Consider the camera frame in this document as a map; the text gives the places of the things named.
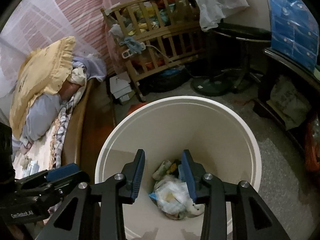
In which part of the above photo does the trash pile in bin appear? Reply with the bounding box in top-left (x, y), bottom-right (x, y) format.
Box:
top-left (149, 159), bottom-right (205, 220)

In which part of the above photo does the wooden baby crib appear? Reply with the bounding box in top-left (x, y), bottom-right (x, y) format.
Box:
top-left (101, 0), bottom-right (201, 101)

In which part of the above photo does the brown wooden bed frame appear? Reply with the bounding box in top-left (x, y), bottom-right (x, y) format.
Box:
top-left (61, 79), bottom-right (116, 184)

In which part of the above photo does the lavender grey blanket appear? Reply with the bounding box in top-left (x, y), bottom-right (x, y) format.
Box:
top-left (20, 55), bottom-right (107, 142)

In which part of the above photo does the white power strip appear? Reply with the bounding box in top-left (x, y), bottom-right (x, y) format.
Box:
top-left (121, 42), bottom-right (146, 59)

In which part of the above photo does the cream round trash bin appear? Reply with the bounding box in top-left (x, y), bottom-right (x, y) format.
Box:
top-left (95, 96), bottom-right (262, 239)

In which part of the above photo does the blue plastic storage box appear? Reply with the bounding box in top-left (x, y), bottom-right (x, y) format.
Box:
top-left (270, 0), bottom-right (319, 73)

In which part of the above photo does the yellow ruffled pillow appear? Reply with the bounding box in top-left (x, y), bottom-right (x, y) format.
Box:
top-left (9, 36), bottom-right (76, 138)

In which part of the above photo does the white cardboard boxes stack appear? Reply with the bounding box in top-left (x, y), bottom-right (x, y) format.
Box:
top-left (110, 72), bottom-right (135, 105)

